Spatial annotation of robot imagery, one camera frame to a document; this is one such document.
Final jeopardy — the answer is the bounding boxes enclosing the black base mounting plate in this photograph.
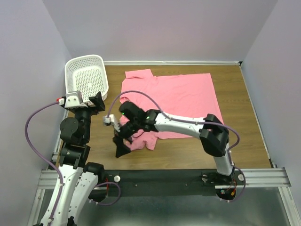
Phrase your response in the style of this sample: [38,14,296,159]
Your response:
[89,169,245,203]

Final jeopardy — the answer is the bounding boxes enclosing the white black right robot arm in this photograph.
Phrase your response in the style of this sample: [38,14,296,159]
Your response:
[103,101,234,185]

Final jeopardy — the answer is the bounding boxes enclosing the aluminium rail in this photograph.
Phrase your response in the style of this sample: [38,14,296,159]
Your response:
[47,110,68,170]
[38,168,291,189]

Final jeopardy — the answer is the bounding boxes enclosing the pink t-shirt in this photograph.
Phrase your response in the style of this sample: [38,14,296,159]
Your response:
[119,68,223,151]

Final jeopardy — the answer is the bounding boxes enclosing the aluminium left side rail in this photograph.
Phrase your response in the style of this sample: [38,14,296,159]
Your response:
[47,110,68,170]

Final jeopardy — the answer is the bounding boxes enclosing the white perforated plastic basket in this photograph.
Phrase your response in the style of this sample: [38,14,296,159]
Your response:
[64,55,109,105]

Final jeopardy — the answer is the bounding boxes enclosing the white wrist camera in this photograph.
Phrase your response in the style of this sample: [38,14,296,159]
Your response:
[103,114,121,132]
[57,91,86,109]

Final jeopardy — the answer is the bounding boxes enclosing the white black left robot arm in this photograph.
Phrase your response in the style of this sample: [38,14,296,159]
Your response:
[39,91,105,226]

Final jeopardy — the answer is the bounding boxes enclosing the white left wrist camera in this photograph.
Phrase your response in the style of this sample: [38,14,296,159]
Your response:
[57,91,86,109]

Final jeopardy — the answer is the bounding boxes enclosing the white table edge strip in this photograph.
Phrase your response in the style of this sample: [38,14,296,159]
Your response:
[104,60,241,66]

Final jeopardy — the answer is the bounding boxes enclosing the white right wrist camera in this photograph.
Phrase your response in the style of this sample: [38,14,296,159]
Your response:
[103,114,121,132]

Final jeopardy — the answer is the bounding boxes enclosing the aluminium front rail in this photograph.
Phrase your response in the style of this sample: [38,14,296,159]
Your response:
[38,168,291,189]

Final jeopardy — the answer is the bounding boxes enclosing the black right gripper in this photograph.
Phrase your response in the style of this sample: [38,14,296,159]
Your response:
[112,119,140,158]

